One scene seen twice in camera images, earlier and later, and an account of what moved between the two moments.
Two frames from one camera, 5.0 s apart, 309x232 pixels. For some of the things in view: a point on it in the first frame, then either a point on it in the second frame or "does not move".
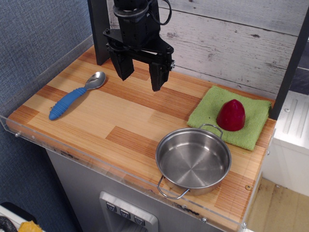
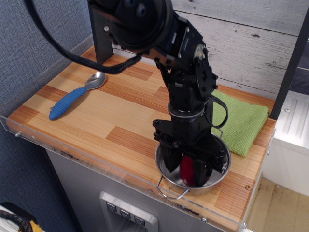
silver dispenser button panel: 119,216 does not move
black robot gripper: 138,35 -> 190,129
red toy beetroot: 231,115 -> 187,170
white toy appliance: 287,162 does not move
